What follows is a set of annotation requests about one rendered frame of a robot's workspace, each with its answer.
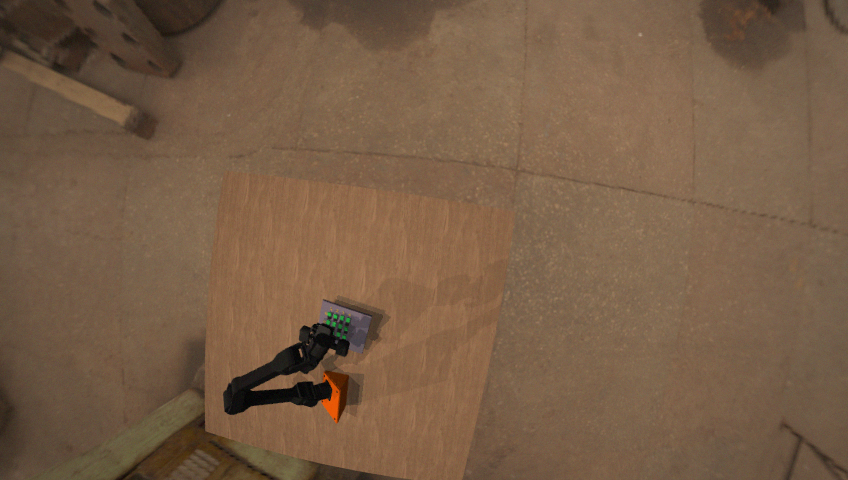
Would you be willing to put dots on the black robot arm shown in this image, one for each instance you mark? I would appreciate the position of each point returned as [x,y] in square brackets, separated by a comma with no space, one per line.
[238,397]

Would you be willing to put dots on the grey switch panel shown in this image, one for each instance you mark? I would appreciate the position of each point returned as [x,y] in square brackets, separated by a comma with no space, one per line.
[348,324]

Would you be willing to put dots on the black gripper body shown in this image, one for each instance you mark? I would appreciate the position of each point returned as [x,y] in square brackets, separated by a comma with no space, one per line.
[341,347]

